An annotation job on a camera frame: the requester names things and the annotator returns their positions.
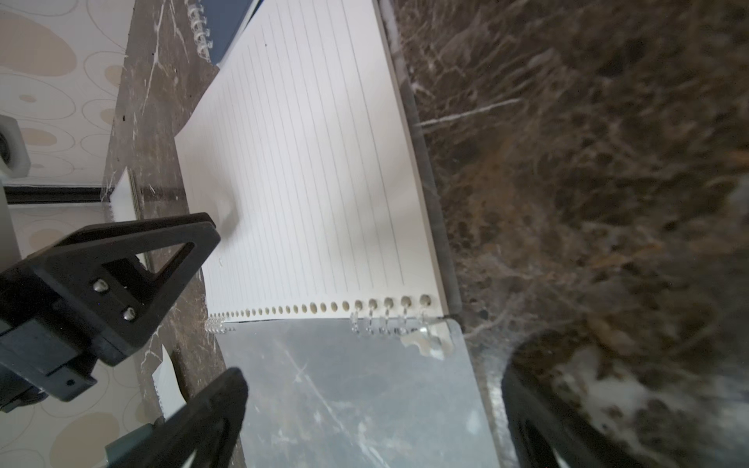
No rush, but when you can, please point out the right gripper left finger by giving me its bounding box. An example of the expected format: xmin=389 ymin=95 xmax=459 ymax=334
xmin=109 ymin=368 xmax=249 ymax=467

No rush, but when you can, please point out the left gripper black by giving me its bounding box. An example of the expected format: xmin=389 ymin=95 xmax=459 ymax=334
xmin=1 ymin=213 xmax=220 ymax=413

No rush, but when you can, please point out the torn lined paper page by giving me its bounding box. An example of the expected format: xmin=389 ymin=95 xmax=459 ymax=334
xmin=152 ymin=346 xmax=186 ymax=419

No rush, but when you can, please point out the blue spiral notebook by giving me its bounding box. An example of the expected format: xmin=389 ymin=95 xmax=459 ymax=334
xmin=185 ymin=0 xmax=261 ymax=66

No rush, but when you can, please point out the small grid spiral notebook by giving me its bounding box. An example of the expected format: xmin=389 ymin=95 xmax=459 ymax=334
xmin=108 ymin=168 xmax=138 ymax=222

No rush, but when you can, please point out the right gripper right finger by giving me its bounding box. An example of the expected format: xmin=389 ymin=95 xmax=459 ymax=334
xmin=501 ymin=350 xmax=644 ymax=467

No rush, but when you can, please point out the large lined spiral notebook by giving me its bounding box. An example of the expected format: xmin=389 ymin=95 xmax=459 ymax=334
xmin=176 ymin=1 xmax=499 ymax=467

